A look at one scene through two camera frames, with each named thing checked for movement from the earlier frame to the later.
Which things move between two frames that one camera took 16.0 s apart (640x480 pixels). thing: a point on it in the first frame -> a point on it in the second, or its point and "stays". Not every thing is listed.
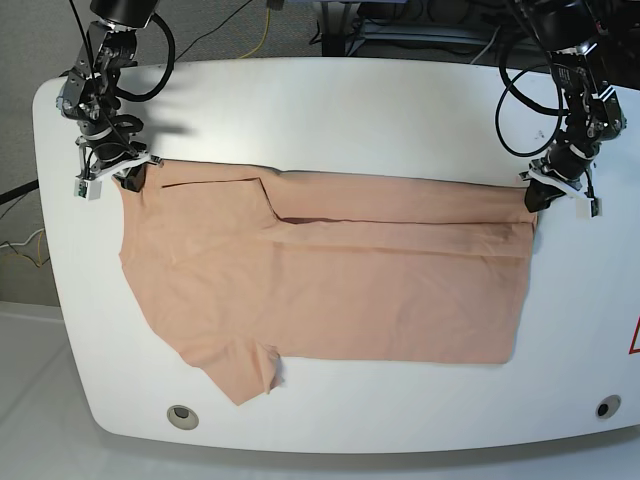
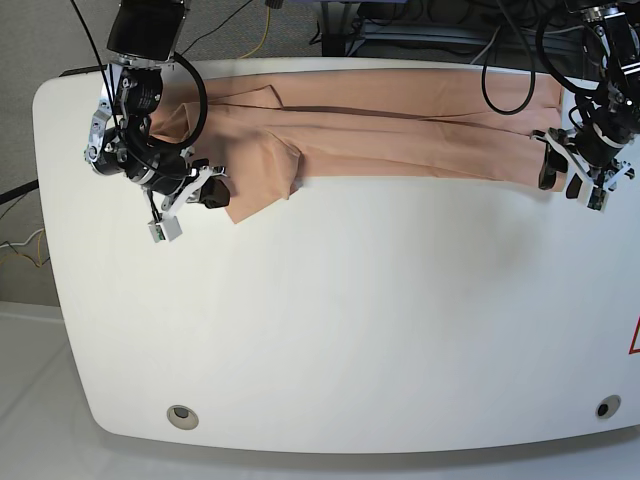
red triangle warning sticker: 631,349 stays
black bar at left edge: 18,191 stays
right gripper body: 562,168 -> 594,149
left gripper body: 111,153 -> 170,173
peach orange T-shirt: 244,268 -> 265,132
